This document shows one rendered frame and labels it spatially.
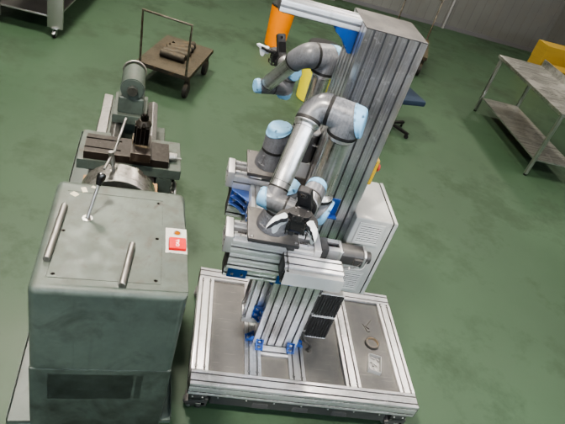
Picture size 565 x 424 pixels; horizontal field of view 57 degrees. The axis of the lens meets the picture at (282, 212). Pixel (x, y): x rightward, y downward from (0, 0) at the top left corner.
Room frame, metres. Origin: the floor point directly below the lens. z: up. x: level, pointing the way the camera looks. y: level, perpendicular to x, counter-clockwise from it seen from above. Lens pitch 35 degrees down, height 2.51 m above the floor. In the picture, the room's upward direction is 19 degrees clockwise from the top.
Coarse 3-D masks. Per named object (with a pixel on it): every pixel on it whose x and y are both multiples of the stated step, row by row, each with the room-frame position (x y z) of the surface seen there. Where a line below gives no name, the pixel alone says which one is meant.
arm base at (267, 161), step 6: (264, 150) 2.26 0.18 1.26; (258, 156) 2.26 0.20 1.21; (264, 156) 2.25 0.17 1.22; (270, 156) 2.24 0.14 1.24; (276, 156) 2.25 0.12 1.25; (258, 162) 2.24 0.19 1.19; (264, 162) 2.23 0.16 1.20; (270, 162) 2.23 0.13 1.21; (276, 162) 2.25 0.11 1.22; (264, 168) 2.22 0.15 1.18; (270, 168) 2.23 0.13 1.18
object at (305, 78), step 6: (318, 42) 6.10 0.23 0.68; (324, 42) 6.18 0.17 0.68; (330, 42) 6.26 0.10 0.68; (306, 72) 5.96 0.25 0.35; (300, 78) 6.05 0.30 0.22; (306, 78) 5.95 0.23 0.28; (300, 84) 6.01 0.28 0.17; (306, 84) 5.94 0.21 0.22; (300, 90) 5.98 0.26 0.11; (306, 90) 5.93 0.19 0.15; (300, 96) 5.97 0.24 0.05
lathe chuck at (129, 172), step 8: (96, 168) 1.75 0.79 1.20; (120, 168) 1.75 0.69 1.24; (128, 168) 1.77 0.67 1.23; (136, 168) 1.81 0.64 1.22; (88, 176) 1.71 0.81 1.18; (96, 176) 1.69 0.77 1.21; (128, 176) 1.72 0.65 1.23; (136, 176) 1.76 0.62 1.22; (144, 184) 1.75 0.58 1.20; (152, 184) 1.82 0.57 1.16
